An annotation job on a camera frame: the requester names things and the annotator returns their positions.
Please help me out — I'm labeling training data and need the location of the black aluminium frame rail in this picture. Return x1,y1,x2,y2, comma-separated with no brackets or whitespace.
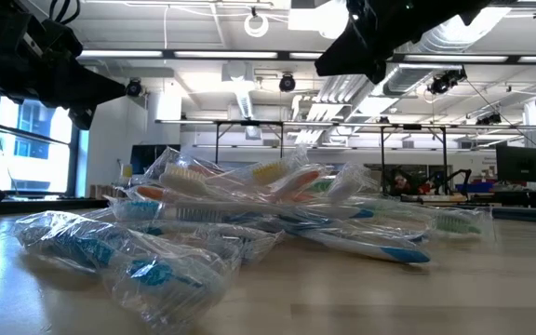
0,197,109,220
489,207,536,225

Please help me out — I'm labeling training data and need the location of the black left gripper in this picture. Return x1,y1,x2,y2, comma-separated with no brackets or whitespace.
0,20,127,131

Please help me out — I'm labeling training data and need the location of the large window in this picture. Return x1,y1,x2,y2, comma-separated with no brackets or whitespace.
0,92,90,197

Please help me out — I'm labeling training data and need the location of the blue storage crate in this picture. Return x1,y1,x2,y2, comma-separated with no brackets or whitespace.
456,181,495,194

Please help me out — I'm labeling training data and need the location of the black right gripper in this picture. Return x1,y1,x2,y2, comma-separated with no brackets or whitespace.
315,0,492,85

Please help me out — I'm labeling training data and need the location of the white ceiling unit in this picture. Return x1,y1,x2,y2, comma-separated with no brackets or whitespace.
288,0,351,39

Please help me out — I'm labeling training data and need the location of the black computer monitor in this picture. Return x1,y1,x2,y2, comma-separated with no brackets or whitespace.
495,144,536,184
130,143,181,176

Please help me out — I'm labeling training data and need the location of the white coiled cable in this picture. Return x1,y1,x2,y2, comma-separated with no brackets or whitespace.
243,7,270,38

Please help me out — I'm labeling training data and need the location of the white-headed toothbrush in clear wrapper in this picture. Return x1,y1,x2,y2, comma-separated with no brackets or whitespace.
337,162,379,208

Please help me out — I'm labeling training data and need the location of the orange toothbrush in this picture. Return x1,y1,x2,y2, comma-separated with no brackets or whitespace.
158,161,232,199
270,167,326,205
127,184,176,204

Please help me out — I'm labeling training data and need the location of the person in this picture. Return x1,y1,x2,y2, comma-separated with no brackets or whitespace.
391,169,436,196

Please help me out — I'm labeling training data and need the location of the silver ventilation duct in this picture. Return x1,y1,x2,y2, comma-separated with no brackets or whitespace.
382,7,514,97

